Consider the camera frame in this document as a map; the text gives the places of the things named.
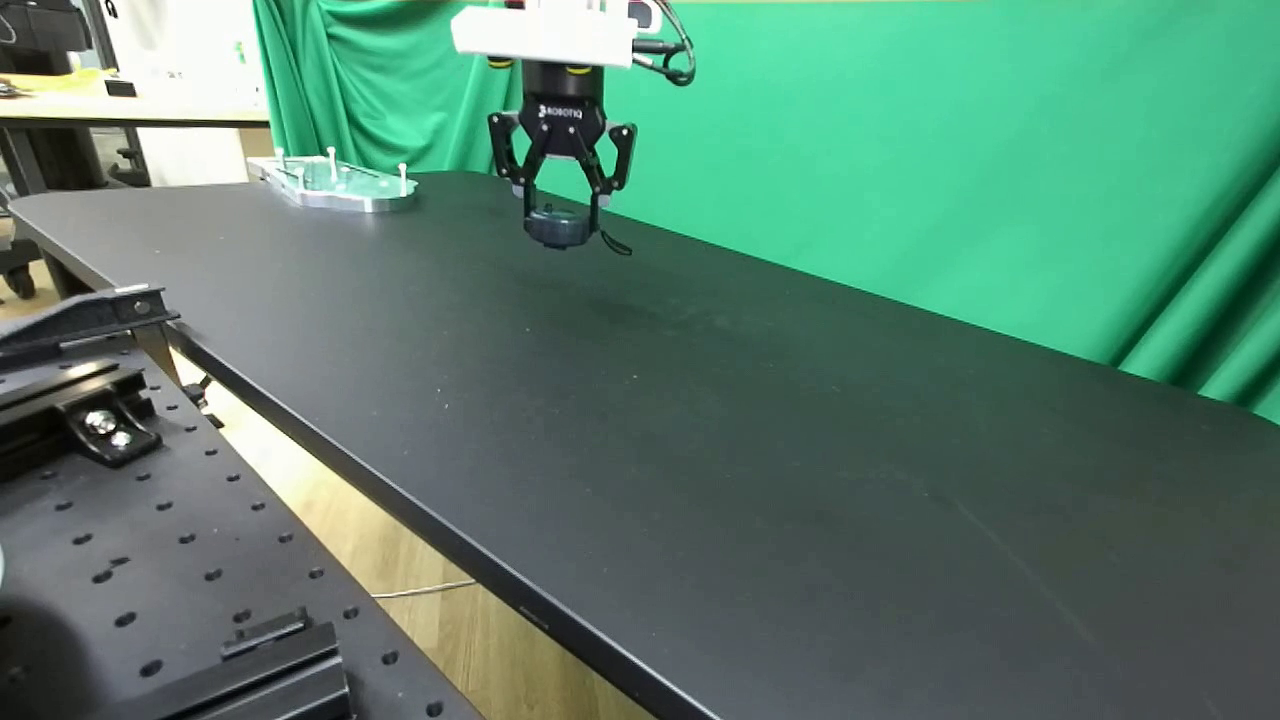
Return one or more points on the wooden desk in background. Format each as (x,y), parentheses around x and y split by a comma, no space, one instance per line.
(82,98)

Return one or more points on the blue measuring tape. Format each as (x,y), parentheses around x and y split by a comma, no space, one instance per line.
(561,231)

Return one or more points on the black clamp bracket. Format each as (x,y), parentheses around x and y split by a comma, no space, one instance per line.
(111,432)

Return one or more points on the green backdrop curtain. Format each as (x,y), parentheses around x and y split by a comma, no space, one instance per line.
(1086,172)

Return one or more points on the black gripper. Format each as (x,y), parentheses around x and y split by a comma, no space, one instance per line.
(561,115)

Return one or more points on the black perforated breadboard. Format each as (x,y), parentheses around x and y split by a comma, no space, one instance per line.
(173,586)

